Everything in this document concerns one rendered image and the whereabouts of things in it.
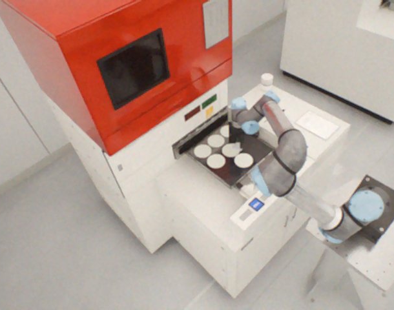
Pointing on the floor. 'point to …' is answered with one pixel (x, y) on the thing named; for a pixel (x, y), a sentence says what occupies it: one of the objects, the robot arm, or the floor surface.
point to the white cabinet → (285, 227)
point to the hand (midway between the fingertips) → (241, 148)
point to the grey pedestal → (341, 287)
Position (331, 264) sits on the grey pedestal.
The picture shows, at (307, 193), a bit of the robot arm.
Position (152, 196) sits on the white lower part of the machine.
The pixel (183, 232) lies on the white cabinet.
